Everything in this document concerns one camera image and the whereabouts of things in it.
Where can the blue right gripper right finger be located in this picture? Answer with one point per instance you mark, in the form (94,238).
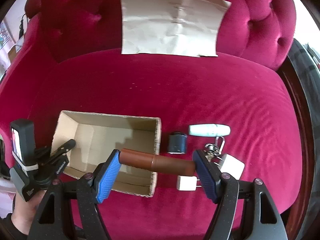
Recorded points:
(208,174)

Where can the brown paper sheet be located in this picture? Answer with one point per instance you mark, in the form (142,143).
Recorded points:
(172,27)

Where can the large white charger plug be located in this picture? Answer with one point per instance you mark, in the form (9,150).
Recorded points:
(229,164)

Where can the keychain with gold charm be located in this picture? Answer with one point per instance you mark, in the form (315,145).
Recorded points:
(213,151)

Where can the person's left hand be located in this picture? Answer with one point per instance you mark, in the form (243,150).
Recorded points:
(24,212)

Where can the small white charger plug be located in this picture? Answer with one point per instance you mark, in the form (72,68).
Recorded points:
(187,183)

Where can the brown lipstick tube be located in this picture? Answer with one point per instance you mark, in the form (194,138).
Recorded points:
(157,163)

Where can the hello kitty poster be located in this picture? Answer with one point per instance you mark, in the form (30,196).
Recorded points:
(5,37)

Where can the red velvet tufted sofa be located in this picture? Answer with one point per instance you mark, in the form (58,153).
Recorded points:
(71,60)

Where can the cardboard box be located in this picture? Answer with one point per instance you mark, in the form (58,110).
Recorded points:
(97,135)

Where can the white oblong tube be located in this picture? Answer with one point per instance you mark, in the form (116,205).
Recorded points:
(209,130)

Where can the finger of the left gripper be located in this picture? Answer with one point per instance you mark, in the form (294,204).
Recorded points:
(62,150)

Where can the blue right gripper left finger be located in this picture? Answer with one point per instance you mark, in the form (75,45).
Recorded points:
(106,177)

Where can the small dark cylindrical jar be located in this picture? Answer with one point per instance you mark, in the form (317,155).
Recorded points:
(177,143)

